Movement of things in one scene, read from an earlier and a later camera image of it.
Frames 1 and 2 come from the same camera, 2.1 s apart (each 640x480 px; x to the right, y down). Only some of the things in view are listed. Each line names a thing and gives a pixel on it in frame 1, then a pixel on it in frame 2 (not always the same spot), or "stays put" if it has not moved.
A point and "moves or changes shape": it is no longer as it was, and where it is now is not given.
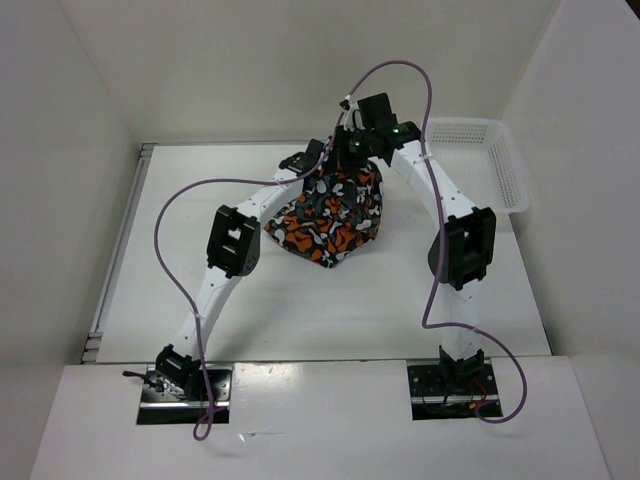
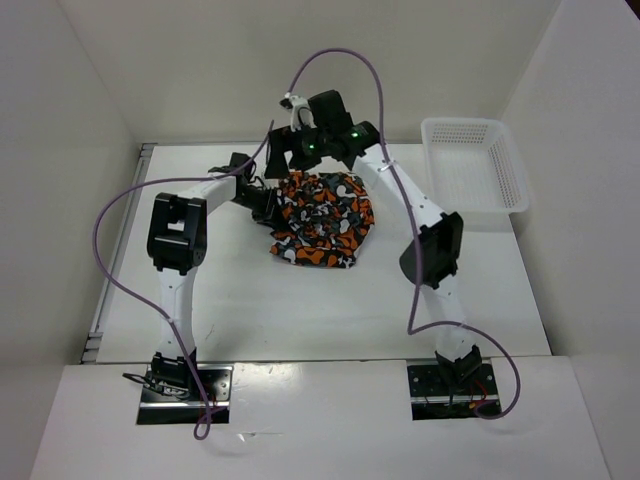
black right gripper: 339,152 -> 281,141
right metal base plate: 452,391 stays put
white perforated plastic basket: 479,153 stays put
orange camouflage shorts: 335,214 moves or changes shape
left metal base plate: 161,403 stays put
